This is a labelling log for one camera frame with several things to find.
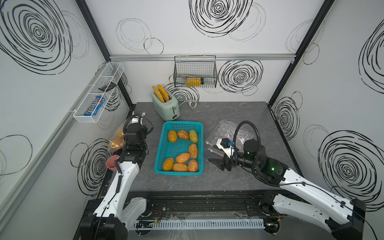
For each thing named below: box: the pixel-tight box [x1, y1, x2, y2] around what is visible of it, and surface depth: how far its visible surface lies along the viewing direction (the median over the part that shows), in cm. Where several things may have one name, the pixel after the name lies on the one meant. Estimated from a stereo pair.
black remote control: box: [98, 81, 118, 92], surface depth 82 cm
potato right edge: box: [189, 143, 198, 159], surface depth 91 cm
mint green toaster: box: [151, 91, 181, 121], surface depth 104 cm
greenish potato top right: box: [189, 129, 198, 143], surface depth 98 cm
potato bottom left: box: [162, 157, 175, 171], surface depth 85 cm
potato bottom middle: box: [177, 129, 190, 141], surface depth 98 cm
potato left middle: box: [176, 152, 191, 164], surface depth 88 cm
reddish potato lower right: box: [188, 159, 198, 172], surface depth 84 cm
